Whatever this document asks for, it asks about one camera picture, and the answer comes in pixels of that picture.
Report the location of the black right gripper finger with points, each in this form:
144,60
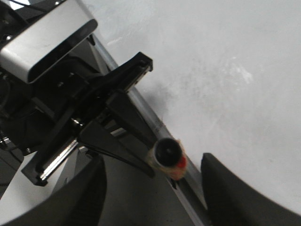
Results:
232,202
120,116
125,76
79,203

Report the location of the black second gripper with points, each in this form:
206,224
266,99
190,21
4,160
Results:
55,113

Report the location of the white whiteboard marker black tip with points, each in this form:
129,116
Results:
168,156

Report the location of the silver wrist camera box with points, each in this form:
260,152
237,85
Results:
36,49

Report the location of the white whiteboard with aluminium frame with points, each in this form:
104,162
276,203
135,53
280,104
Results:
226,81

